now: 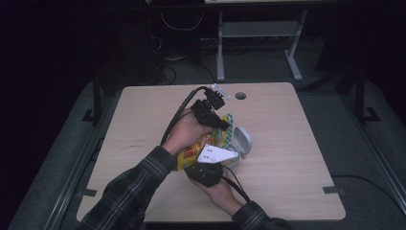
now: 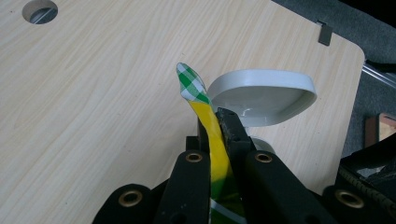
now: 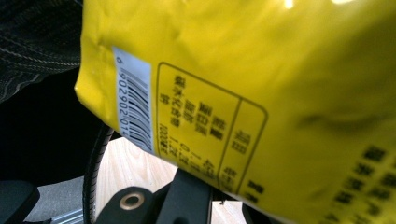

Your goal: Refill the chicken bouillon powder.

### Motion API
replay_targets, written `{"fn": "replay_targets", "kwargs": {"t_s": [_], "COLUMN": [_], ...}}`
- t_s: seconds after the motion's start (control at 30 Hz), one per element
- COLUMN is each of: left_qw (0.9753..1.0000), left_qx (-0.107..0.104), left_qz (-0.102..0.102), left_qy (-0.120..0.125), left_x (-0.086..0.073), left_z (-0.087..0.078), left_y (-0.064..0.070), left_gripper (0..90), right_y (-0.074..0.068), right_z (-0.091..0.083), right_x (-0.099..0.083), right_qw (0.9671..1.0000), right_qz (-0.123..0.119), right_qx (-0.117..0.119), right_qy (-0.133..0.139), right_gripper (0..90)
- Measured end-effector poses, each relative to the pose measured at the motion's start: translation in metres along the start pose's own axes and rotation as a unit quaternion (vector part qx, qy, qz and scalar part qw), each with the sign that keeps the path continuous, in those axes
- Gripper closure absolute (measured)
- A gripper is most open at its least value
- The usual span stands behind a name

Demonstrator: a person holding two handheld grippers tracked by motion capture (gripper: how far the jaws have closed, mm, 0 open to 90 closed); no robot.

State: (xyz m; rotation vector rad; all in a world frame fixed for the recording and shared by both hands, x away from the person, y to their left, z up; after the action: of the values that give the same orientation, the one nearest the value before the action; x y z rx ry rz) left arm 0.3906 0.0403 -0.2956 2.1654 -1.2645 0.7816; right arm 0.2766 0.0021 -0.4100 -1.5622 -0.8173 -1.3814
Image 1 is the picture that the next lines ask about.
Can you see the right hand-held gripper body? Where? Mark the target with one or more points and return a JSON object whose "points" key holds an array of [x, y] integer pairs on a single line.
{"points": [[209, 163]]}

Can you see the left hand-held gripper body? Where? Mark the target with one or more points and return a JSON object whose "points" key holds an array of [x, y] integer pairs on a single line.
{"points": [[207, 108]]}

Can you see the yellow printed snack bag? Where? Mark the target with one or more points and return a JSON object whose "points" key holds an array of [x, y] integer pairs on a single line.
{"points": [[194, 150]]}

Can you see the person's right hand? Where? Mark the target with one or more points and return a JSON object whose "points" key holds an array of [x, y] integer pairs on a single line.
{"points": [[220, 195]]}

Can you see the person's left hand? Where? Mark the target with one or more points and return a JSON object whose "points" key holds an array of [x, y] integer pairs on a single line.
{"points": [[185, 134]]}

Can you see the black metal stand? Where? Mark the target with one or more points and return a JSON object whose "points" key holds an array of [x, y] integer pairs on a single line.
{"points": [[96, 96], [360, 96]]}

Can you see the small black object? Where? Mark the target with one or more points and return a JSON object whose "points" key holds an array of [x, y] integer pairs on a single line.
{"points": [[87, 192]]}

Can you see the grey tape piece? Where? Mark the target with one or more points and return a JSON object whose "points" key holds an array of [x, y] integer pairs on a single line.
{"points": [[333, 190]]}

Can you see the white metal desk frame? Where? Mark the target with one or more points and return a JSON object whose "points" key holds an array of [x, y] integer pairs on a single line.
{"points": [[258, 29]]}

